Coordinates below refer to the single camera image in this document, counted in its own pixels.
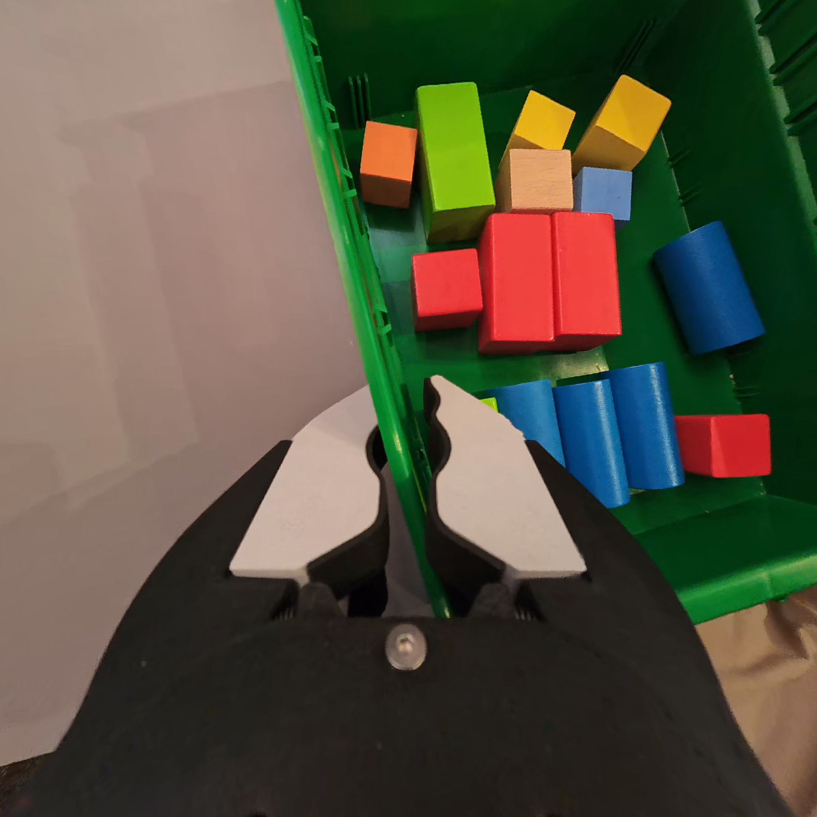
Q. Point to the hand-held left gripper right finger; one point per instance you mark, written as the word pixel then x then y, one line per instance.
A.
pixel 504 504

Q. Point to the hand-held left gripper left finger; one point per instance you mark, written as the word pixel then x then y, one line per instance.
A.
pixel 306 504

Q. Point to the green plastic bin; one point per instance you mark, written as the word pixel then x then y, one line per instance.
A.
pixel 702 549

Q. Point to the blue wooden cylinder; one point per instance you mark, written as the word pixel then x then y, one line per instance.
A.
pixel 590 440
pixel 708 287
pixel 530 412
pixel 644 424

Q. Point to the large red wooden block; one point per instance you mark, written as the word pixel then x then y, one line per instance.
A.
pixel 516 281
pixel 584 274

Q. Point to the small red wooden cube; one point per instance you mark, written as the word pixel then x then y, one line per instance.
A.
pixel 445 287

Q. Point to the red wooden wedge block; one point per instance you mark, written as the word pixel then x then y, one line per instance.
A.
pixel 724 443

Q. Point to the natural wooden cube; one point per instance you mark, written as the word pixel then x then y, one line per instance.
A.
pixel 535 182

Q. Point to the light blue wooden cube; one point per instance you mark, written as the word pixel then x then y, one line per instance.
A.
pixel 603 191

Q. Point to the long green wooden block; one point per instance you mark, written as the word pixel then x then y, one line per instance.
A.
pixel 454 159

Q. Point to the orange wooden cube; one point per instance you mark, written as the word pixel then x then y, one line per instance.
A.
pixel 388 163

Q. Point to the small yellow wooden block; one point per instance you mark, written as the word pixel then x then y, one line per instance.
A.
pixel 542 124

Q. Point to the large yellow wooden block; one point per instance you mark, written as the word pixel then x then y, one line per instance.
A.
pixel 622 124

